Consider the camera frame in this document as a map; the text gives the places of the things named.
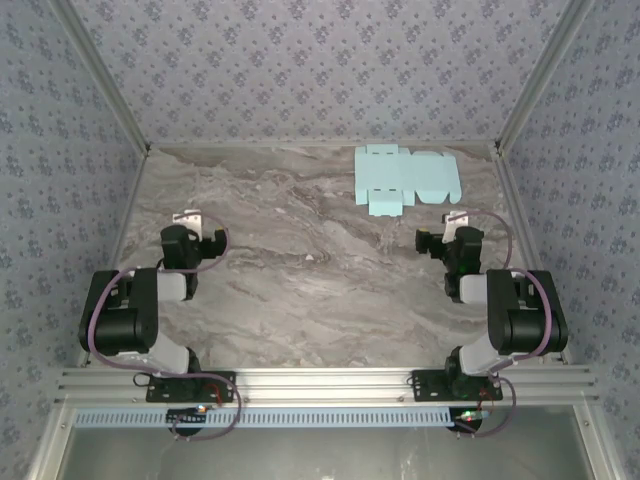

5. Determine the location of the light blue paper box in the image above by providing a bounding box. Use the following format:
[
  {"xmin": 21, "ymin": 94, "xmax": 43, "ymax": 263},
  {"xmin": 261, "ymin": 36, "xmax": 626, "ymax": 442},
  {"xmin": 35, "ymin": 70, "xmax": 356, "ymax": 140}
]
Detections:
[{"xmin": 353, "ymin": 144, "xmax": 462, "ymax": 218}]

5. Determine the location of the small black electronics board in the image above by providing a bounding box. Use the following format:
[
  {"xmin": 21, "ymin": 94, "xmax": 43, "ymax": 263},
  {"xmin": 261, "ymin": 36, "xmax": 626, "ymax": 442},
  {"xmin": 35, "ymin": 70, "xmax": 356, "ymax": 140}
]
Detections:
[
  {"xmin": 451, "ymin": 407, "xmax": 490, "ymax": 432},
  {"xmin": 166, "ymin": 404, "xmax": 209, "ymax": 431}
]

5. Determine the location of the aluminium mounting beam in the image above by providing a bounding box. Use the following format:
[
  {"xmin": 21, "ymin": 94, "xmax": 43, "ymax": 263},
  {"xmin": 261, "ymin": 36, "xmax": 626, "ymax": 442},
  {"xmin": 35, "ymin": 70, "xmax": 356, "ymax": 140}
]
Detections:
[{"xmin": 53, "ymin": 366, "xmax": 600, "ymax": 405}]

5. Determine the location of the grey metal sheet panel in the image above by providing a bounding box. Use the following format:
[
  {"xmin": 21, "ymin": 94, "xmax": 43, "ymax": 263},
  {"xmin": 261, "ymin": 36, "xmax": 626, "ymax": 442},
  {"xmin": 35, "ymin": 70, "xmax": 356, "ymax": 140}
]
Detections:
[{"xmin": 59, "ymin": 424, "xmax": 599, "ymax": 480}]

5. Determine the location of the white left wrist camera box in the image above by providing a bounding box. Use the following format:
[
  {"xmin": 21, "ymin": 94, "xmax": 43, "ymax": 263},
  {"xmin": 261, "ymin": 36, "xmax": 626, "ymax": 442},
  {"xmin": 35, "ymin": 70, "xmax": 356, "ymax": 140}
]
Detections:
[{"xmin": 172, "ymin": 210, "xmax": 204, "ymax": 240}]

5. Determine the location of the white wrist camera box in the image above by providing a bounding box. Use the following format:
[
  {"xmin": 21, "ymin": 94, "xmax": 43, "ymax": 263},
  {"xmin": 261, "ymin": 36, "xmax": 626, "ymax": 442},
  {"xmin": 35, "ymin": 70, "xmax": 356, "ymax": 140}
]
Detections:
[
  {"xmin": 172, "ymin": 210, "xmax": 204, "ymax": 240},
  {"xmin": 440, "ymin": 210, "xmax": 471, "ymax": 242}
]

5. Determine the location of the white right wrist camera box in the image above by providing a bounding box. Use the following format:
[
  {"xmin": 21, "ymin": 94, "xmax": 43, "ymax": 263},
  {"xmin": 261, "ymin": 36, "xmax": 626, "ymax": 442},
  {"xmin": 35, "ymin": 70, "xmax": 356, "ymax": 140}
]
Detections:
[{"xmin": 440, "ymin": 210, "xmax": 471, "ymax": 242}]

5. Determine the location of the aluminium table side rail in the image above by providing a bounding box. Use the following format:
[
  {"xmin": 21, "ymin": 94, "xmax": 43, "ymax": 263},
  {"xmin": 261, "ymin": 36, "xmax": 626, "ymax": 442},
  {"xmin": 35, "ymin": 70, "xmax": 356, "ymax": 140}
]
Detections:
[
  {"xmin": 77, "ymin": 147, "xmax": 151, "ymax": 369},
  {"xmin": 492, "ymin": 142, "xmax": 574, "ymax": 366}
]

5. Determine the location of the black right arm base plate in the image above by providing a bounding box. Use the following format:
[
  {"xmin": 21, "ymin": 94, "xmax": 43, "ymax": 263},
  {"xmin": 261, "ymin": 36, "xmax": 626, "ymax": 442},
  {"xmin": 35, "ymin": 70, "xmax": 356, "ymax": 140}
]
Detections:
[{"xmin": 411, "ymin": 369, "xmax": 504, "ymax": 403}]

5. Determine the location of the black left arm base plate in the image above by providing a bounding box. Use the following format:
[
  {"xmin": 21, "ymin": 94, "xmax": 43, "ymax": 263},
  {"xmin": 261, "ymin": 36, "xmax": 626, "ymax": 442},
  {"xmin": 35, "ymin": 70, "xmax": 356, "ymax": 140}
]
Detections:
[{"xmin": 145, "ymin": 371, "xmax": 237, "ymax": 404}]

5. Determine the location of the aluminium frame post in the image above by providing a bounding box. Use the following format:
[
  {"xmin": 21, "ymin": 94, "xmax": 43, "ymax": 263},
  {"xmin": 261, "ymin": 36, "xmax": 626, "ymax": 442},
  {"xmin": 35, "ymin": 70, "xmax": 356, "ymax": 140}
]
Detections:
[
  {"xmin": 49, "ymin": 0, "xmax": 152, "ymax": 154},
  {"xmin": 493, "ymin": 0, "xmax": 596, "ymax": 153}
]

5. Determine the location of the white slotted cable duct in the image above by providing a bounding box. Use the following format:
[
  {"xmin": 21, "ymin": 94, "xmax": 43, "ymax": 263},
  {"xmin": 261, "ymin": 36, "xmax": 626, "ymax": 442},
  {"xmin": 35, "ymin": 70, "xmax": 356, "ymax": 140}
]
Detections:
[{"xmin": 73, "ymin": 406, "xmax": 454, "ymax": 430}]

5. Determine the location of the aluminium lower frame bar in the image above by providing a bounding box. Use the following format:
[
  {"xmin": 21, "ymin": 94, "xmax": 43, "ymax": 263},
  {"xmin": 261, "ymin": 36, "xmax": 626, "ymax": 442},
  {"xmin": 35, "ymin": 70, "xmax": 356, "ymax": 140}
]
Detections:
[
  {"xmin": 574, "ymin": 403, "xmax": 624, "ymax": 480},
  {"xmin": 27, "ymin": 403, "xmax": 76, "ymax": 480}
]

